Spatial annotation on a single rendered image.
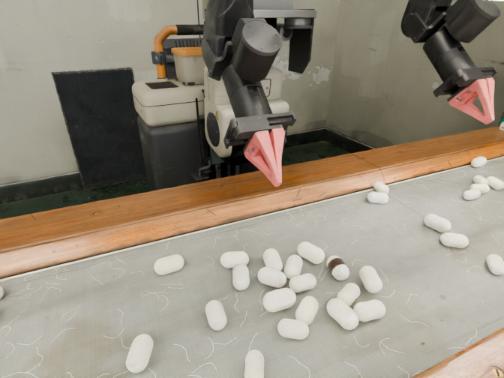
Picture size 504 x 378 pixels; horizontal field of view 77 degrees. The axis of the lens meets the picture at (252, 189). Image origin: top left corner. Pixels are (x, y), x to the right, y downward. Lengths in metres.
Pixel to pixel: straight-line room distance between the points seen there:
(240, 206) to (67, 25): 1.87
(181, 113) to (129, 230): 0.74
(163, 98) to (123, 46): 1.16
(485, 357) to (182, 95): 1.04
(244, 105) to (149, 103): 0.68
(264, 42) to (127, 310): 0.37
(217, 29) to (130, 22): 1.76
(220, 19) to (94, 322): 0.43
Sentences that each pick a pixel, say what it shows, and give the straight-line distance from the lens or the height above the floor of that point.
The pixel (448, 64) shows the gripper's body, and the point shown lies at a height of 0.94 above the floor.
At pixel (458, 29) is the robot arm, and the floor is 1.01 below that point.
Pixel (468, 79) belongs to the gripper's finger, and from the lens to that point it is 0.71.
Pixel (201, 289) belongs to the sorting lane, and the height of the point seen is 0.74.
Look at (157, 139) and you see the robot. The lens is 1.17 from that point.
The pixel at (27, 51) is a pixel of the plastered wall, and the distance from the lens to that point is 2.27.
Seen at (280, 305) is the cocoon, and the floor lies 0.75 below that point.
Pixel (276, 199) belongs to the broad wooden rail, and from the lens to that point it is 0.54.
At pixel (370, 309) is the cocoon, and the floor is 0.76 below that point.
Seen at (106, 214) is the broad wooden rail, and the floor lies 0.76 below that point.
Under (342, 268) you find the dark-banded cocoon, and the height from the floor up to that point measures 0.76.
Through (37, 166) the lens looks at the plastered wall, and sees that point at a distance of 2.42.
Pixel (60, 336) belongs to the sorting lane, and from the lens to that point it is 0.40.
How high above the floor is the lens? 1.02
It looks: 28 degrees down
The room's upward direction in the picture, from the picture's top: straight up
